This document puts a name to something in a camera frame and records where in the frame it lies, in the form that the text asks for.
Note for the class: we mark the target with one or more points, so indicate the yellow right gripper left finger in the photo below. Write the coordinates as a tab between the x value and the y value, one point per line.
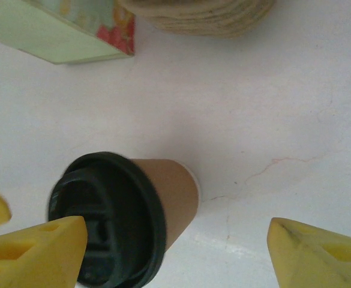
28	261

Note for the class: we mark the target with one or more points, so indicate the stack of pulp cup carriers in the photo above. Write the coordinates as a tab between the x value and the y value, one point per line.
199	18

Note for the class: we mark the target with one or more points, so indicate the sky print paper gift bag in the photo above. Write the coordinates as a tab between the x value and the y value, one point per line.
43	36

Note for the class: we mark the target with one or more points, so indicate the brown paper coffee cup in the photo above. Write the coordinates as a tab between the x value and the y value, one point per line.
175	195

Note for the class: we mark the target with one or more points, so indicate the black plastic cup lid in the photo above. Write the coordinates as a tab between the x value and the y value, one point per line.
118	195

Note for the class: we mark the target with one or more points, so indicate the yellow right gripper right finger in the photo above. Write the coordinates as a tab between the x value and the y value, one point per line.
322	261

